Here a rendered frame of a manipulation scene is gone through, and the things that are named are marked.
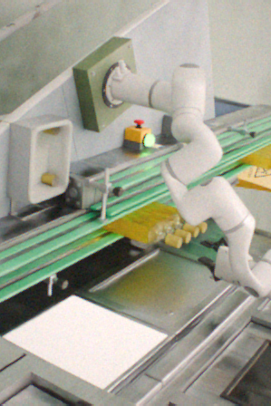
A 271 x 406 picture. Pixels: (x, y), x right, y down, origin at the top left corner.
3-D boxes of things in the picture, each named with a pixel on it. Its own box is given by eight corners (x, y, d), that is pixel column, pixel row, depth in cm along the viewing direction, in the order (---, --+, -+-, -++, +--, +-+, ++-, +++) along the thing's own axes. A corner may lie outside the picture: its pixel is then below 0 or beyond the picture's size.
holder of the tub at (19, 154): (6, 214, 175) (26, 222, 171) (10, 122, 165) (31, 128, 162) (43, 199, 189) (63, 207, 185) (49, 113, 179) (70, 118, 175)
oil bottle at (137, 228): (97, 227, 195) (154, 247, 185) (98, 210, 193) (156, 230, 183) (107, 222, 200) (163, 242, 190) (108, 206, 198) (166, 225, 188)
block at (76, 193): (62, 204, 187) (81, 210, 184) (64, 175, 184) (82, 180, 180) (70, 201, 190) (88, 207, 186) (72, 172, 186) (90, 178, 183)
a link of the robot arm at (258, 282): (235, 209, 159) (276, 267, 163) (204, 243, 154) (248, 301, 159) (254, 207, 151) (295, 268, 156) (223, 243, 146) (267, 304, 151)
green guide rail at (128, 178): (91, 186, 185) (113, 193, 181) (91, 183, 185) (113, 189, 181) (280, 113, 326) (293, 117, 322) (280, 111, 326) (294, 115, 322)
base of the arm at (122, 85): (99, 72, 184) (140, 80, 176) (122, 51, 190) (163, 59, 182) (109, 111, 194) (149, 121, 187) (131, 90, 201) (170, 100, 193)
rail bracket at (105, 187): (81, 216, 184) (114, 228, 178) (84, 162, 178) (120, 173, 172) (86, 213, 187) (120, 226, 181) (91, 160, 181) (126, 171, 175)
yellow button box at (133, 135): (121, 145, 220) (140, 150, 216) (124, 125, 217) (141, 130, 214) (132, 142, 225) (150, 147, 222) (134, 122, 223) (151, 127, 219)
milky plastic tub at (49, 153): (7, 198, 173) (30, 206, 169) (11, 122, 165) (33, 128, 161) (46, 184, 187) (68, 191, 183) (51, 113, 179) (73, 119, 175)
